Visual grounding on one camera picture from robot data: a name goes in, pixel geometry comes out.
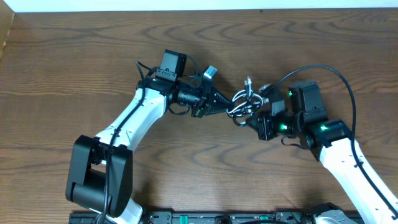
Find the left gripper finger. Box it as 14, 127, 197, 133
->
213, 88, 233, 108
204, 104, 233, 116

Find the white usb cable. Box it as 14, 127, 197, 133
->
228, 90, 264, 115

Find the right camera black cable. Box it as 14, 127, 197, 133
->
276, 64, 398, 212

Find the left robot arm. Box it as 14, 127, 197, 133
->
65, 50, 233, 223

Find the camera black cable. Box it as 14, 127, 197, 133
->
99, 60, 200, 224
276, 64, 398, 212

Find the black usb cable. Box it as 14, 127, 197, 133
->
226, 76, 265, 127

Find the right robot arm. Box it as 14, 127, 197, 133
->
246, 81, 397, 223

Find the left camera black cable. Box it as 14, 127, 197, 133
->
99, 60, 200, 224

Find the cardboard box edge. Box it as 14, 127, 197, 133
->
0, 0, 15, 57

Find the black mounting rail base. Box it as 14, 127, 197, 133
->
68, 203, 364, 224

